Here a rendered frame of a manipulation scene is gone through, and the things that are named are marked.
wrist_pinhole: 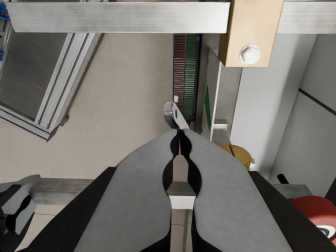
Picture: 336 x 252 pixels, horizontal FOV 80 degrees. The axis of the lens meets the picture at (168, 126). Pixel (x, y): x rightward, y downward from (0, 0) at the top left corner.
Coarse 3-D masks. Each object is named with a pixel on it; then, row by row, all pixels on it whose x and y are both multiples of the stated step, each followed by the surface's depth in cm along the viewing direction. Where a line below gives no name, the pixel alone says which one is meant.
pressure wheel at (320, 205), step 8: (280, 176) 35; (296, 200) 27; (304, 200) 27; (312, 200) 27; (320, 200) 27; (328, 200) 27; (304, 208) 26; (312, 208) 26; (320, 208) 26; (328, 208) 26; (312, 216) 25; (320, 216) 25; (328, 216) 25; (320, 224) 25; (328, 224) 25; (328, 232) 27
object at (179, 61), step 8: (176, 40) 34; (184, 40) 34; (176, 48) 35; (184, 48) 35; (176, 56) 36; (176, 64) 36; (176, 72) 37; (176, 80) 38; (176, 88) 38; (176, 96) 39; (176, 104) 40
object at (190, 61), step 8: (192, 40) 34; (192, 48) 35; (192, 56) 35; (192, 64) 36; (192, 72) 37; (192, 80) 38; (184, 88) 38; (192, 88) 38; (184, 96) 39; (192, 96) 39; (184, 104) 40; (192, 104) 40; (184, 112) 41
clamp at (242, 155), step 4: (224, 144) 30; (232, 144) 30; (224, 148) 29; (228, 148) 29; (232, 148) 29; (236, 148) 29; (240, 148) 29; (228, 152) 28; (232, 152) 28; (236, 152) 28; (240, 152) 28; (244, 152) 28; (248, 152) 28; (236, 156) 27; (240, 156) 27; (244, 156) 27; (248, 156) 27; (240, 160) 27; (244, 160) 27; (248, 160) 27; (252, 160) 28; (244, 164) 26; (248, 164) 26; (252, 164) 28; (248, 168) 27
